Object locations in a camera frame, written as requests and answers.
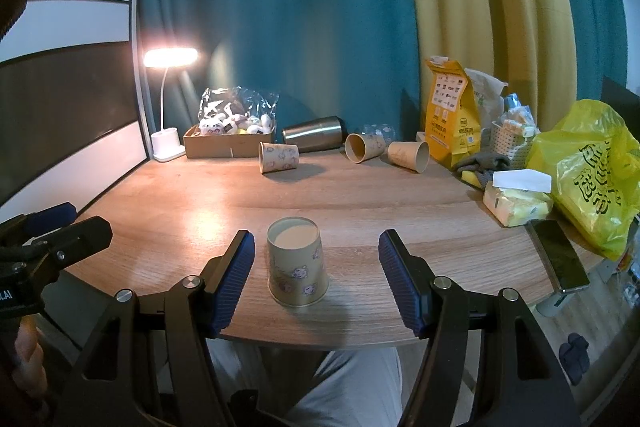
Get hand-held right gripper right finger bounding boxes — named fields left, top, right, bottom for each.
left=377, top=229, right=583, bottom=427

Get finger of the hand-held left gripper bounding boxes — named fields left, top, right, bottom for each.
left=0, top=202, right=78, bottom=249
left=20, top=216, right=113, bottom=284

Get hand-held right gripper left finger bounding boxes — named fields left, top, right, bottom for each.
left=47, top=229, right=261, bottom=427

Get cartoon print paper cup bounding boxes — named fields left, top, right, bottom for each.
left=345, top=133, right=387, bottom=164
left=258, top=142, right=300, bottom=174
left=266, top=217, right=331, bottom=309

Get plain brown paper cup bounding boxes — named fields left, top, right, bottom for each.
left=387, top=140, right=431, bottom=172

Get person's left hand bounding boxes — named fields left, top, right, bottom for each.
left=14, top=319, right=49, bottom=404

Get person's grey pants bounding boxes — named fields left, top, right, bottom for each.
left=207, top=338, right=404, bottom=427

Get white desk lamp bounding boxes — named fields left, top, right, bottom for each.
left=144, top=48, right=198, bottom=162

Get yellow sponge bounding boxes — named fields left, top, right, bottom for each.
left=460, top=169, right=490, bottom=191

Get brown cardboard box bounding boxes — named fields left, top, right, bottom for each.
left=182, top=124, right=277, bottom=159

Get yellow tissue pack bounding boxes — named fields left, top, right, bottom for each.
left=482, top=169, right=554, bottom=228

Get grey cloth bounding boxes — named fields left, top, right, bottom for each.
left=451, top=151, right=512, bottom=180

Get black smartphone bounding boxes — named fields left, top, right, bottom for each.
left=527, top=219, right=591, bottom=295

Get stainless steel tumbler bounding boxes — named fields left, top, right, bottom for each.
left=281, top=117, right=346, bottom=152

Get clear bag of white toys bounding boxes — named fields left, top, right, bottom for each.
left=199, top=87, right=279, bottom=136

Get white woven basket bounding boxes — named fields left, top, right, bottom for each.
left=490, top=121, right=538, bottom=170

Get yellow paper bag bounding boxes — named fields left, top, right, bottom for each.
left=425, top=56, right=483, bottom=170

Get dark slipper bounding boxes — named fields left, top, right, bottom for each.
left=557, top=344, right=587, bottom=386
left=567, top=333, right=592, bottom=359

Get white wrapped packets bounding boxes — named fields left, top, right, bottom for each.
left=500, top=93, right=540, bottom=138

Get white plastic bag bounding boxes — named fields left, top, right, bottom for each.
left=465, top=68, right=509, bottom=128

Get yellow plastic bag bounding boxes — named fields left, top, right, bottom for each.
left=527, top=99, right=639, bottom=263

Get wide teal curtain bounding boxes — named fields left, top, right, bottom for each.
left=136, top=0, right=422, bottom=154

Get narrow teal curtain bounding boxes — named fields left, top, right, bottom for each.
left=550, top=0, right=629, bottom=108

